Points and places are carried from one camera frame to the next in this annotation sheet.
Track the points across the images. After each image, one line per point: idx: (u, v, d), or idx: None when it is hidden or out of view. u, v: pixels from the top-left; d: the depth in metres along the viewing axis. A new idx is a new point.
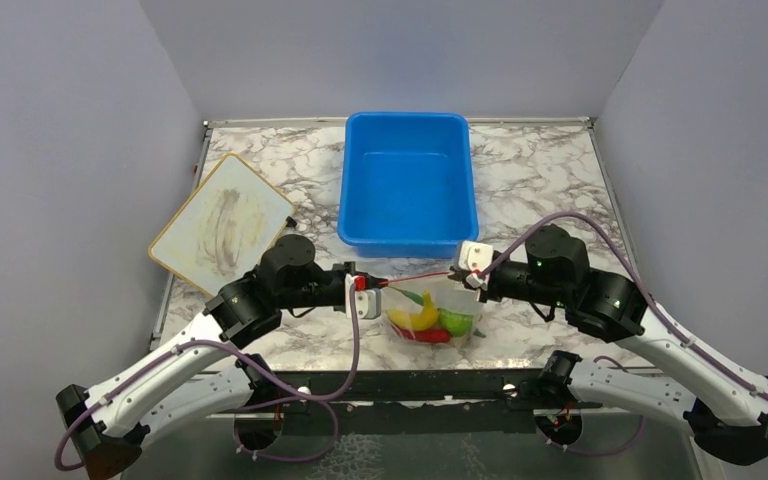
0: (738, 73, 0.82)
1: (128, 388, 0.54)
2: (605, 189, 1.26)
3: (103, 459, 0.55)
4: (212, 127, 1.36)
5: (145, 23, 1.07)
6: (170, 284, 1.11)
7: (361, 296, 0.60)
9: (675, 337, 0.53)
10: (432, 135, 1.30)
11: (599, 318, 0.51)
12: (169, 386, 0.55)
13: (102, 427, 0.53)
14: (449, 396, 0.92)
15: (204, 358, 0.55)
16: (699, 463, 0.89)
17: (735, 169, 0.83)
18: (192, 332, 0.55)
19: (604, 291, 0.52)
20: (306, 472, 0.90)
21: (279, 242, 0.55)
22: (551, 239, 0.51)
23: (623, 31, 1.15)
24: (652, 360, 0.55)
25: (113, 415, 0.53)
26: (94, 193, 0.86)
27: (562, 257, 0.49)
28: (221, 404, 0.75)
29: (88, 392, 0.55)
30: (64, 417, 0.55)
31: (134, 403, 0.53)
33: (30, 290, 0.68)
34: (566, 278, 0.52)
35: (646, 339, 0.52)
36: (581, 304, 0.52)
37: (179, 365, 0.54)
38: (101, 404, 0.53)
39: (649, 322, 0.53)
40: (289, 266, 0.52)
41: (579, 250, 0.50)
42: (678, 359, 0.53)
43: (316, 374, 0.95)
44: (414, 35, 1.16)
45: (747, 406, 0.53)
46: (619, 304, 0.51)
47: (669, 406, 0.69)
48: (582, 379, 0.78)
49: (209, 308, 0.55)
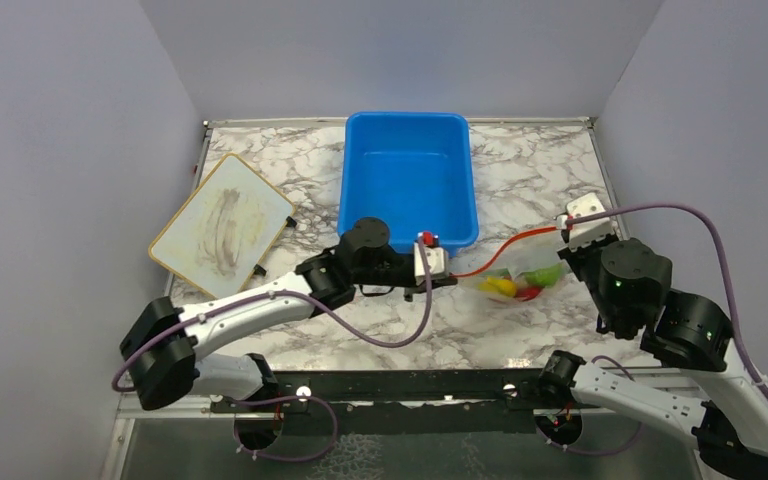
0: (738, 74, 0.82)
1: (224, 313, 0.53)
2: (605, 189, 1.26)
3: (175, 382, 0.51)
4: (212, 127, 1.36)
5: (145, 24, 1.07)
6: (170, 284, 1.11)
7: (435, 251, 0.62)
9: (748, 375, 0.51)
10: (432, 135, 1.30)
11: (684, 347, 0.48)
12: (253, 326, 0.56)
13: (193, 342, 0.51)
14: (449, 396, 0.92)
15: (289, 311, 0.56)
16: (699, 461, 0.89)
17: (733, 169, 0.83)
18: (283, 284, 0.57)
19: (687, 315, 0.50)
20: (306, 472, 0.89)
21: (357, 224, 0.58)
22: (633, 256, 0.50)
23: (621, 32, 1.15)
24: (713, 390, 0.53)
25: (206, 334, 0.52)
26: (94, 190, 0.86)
27: (647, 281, 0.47)
28: (236, 384, 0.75)
29: (183, 307, 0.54)
30: (149, 326, 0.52)
31: (227, 329, 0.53)
33: (30, 289, 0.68)
34: (647, 301, 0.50)
35: (725, 375, 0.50)
36: (666, 330, 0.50)
37: (272, 308, 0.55)
38: (197, 320, 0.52)
39: (731, 357, 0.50)
40: (366, 246, 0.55)
41: (666, 272, 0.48)
42: (746, 397, 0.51)
43: (316, 375, 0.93)
44: (415, 35, 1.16)
45: None
46: (709, 332, 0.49)
47: (676, 418, 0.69)
48: (586, 383, 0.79)
49: (300, 269, 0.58)
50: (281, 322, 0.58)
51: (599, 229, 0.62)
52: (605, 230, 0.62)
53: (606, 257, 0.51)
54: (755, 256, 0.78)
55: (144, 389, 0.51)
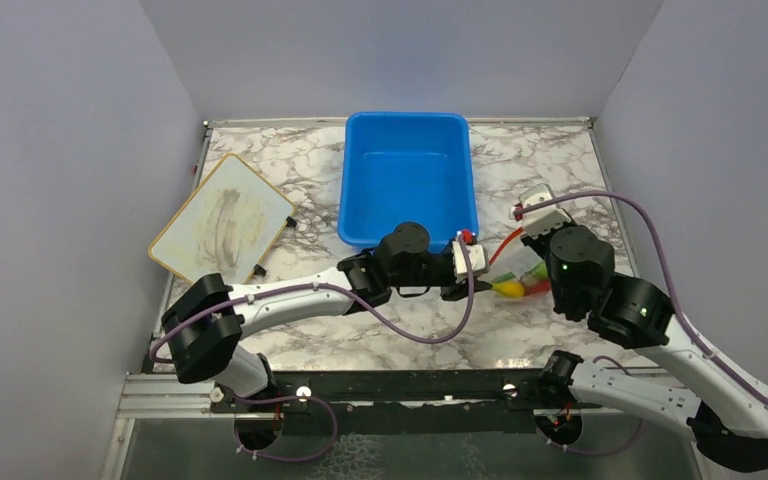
0: (738, 75, 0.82)
1: (271, 297, 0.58)
2: (605, 189, 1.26)
3: (216, 357, 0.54)
4: (212, 127, 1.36)
5: (145, 24, 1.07)
6: (170, 284, 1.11)
7: (477, 248, 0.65)
9: (698, 348, 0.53)
10: (432, 135, 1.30)
11: (624, 325, 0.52)
12: (293, 313, 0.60)
13: (241, 319, 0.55)
14: (449, 396, 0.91)
15: (328, 303, 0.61)
16: (699, 463, 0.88)
17: (732, 169, 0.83)
18: (326, 278, 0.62)
19: (629, 296, 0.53)
20: (306, 472, 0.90)
21: (398, 228, 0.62)
22: (578, 242, 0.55)
23: (621, 32, 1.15)
24: (672, 369, 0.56)
25: (253, 314, 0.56)
26: (94, 191, 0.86)
27: (590, 262, 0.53)
28: (247, 378, 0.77)
29: (233, 286, 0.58)
30: (200, 301, 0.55)
31: (272, 312, 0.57)
33: (30, 290, 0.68)
34: (592, 283, 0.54)
35: (669, 348, 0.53)
36: (608, 310, 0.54)
37: (314, 298, 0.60)
38: (247, 299, 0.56)
39: (673, 330, 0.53)
40: (405, 252, 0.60)
41: (605, 254, 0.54)
42: (699, 370, 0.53)
43: (316, 375, 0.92)
44: (415, 35, 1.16)
45: (761, 423, 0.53)
46: (644, 309, 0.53)
47: (672, 411, 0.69)
48: (583, 380, 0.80)
49: (341, 265, 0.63)
50: (317, 313, 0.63)
51: (551, 217, 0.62)
52: (560, 218, 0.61)
53: (555, 244, 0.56)
54: (754, 256, 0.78)
55: (186, 358, 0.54)
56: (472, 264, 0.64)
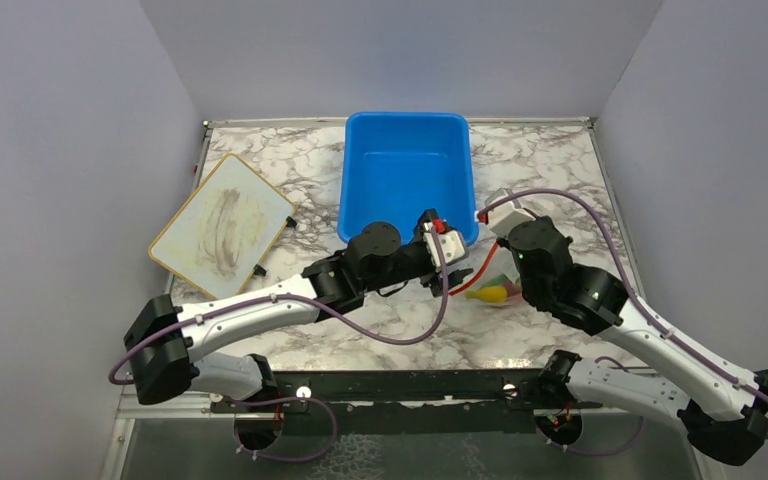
0: (737, 75, 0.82)
1: (223, 316, 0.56)
2: (605, 189, 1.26)
3: (170, 380, 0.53)
4: (212, 127, 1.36)
5: (145, 24, 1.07)
6: (170, 284, 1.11)
7: (453, 237, 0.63)
9: (655, 328, 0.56)
10: (432, 135, 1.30)
11: (580, 310, 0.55)
12: (253, 328, 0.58)
13: (189, 342, 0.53)
14: (449, 396, 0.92)
15: (291, 315, 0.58)
16: (699, 462, 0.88)
17: (732, 169, 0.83)
18: (288, 287, 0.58)
19: (585, 283, 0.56)
20: (306, 472, 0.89)
21: (367, 229, 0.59)
22: (532, 232, 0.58)
23: (621, 32, 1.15)
24: (637, 353, 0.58)
25: (202, 336, 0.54)
26: (94, 190, 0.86)
27: (541, 250, 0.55)
28: (235, 384, 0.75)
29: (183, 306, 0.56)
30: (149, 324, 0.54)
31: (224, 332, 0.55)
33: (31, 290, 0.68)
34: (547, 270, 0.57)
35: (624, 329, 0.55)
36: (565, 297, 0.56)
37: (272, 312, 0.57)
38: (195, 321, 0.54)
39: (628, 313, 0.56)
40: (373, 254, 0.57)
41: (557, 242, 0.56)
42: (657, 350, 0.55)
43: (316, 375, 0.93)
44: (415, 35, 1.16)
45: (728, 400, 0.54)
46: (597, 293, 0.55)
47: (664, 404, 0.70)
48: (580, 377, 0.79)
49: (307, 272, 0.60)
50: (283, 325, 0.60)
51: (511, 216, 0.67)
52: (519, 218, 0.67)
53: (510, 235, 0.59)
54: (754, 257, 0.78)
55: (141, 382, 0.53)
56: (448, 255, 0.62)
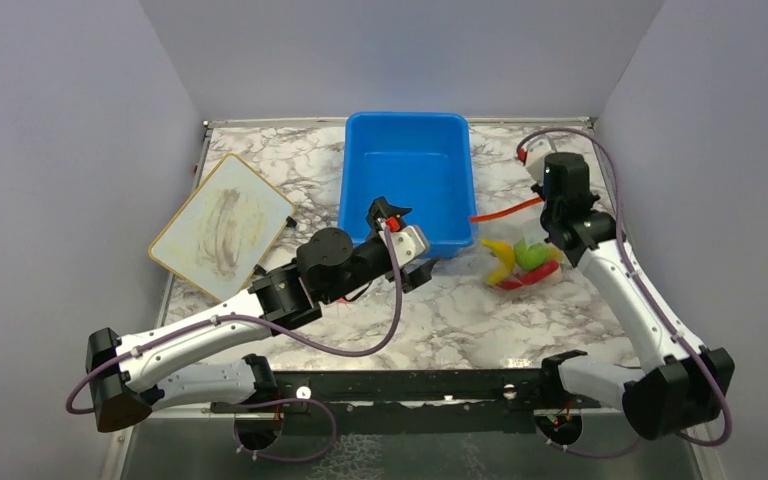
0: (738, 74, 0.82)
1: (161, 345, 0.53)
2: (605, 189, 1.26)
3: (118, 413, 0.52)
4: (212, 127, 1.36)
5: (145, 25, 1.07)
6: (170, 284, 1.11)
7: (409, 233, 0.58)
9: (624, 266, 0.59)
10: (432, 135, 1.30)
11: (567, 231, 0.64)
12: (200, 353, 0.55)
13: (126, 377, 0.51)
14: (449, 396, 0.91)
15: (238, 335, 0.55)
16: (699, 463, 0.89)
17: (732, 169, 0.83)
18: (233, 306, 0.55)
19: (587, 216, 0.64)
20: (306, 472, 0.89)
21: (316, 236, 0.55)
22: (568, 156, 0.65)
23: (621, 32, 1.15)
24: (605, 291, 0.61)
25: (140, 369, 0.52)
26: (94, 190, 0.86)
27: (562, 168, 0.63)
28: (222, 392, 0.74)
29: (121, 339, 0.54)
30: (90, 360, 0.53)
31: (162, 362, 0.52)
33: (31, 290, 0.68)
34: (559, 194, 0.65)
35: (594, 254, 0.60)
36: (563, 218, 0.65)
37: (214, 336, 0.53)
38: (130, 355, 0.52)
39: (607, 246, 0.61)
40: (322, 264, 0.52)
41: (581, 170, 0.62)
42: (615, 281, 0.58)
43: (316, 374, 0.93)
44: (415, 35, 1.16)
45: (656, 344, 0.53)
46: (590, 223, 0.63)
47: (616, 377, 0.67)
48: (571, 362, 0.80)
49: (254, 287, 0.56)
50: (235, 344, 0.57)
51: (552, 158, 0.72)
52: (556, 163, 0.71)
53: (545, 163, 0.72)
54: (755, 258, 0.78)
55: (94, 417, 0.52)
56: (407, 254, 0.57)
